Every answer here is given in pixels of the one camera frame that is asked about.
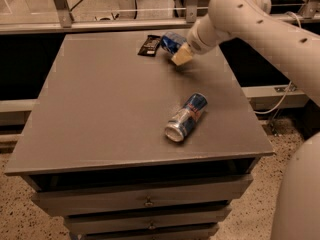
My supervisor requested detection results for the grey drawer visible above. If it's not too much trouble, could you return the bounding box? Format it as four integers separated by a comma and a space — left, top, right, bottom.
85, 223, 219, 240
65, 205, 231, 234
32, 174, 253, 216

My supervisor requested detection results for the bottom grey drawer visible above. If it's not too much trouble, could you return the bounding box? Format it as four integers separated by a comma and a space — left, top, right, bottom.
85, 223, 219, 240

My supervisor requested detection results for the red bull can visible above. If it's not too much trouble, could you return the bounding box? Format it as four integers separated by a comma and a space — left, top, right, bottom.
165, 93, 208, 142

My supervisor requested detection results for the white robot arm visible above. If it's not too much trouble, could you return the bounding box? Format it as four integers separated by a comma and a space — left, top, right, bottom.
172, 0, 320, 240

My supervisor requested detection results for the blue pepsi can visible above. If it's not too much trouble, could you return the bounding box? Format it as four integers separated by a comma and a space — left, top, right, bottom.
160, 32, 186, 54

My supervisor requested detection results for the metal railing frame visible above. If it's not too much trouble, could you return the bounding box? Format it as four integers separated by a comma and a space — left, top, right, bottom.
0, 0, 319, 35

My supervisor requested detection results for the grey drawer cabinet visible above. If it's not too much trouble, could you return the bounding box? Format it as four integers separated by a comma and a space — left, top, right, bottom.
4, 27, 276, 240

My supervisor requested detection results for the middle grey drawer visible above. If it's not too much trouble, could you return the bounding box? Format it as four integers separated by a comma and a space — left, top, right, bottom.
65, 205, 231, 234

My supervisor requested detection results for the white cable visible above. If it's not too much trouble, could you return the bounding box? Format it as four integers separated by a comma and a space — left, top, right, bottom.
253, 11, 303, 116

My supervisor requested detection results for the top grey drawer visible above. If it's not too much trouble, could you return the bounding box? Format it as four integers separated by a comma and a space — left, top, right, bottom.
32, 174, 253, 216

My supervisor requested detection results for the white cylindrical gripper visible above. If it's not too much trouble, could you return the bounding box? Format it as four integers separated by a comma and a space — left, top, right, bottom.
171, 15, 232, 66

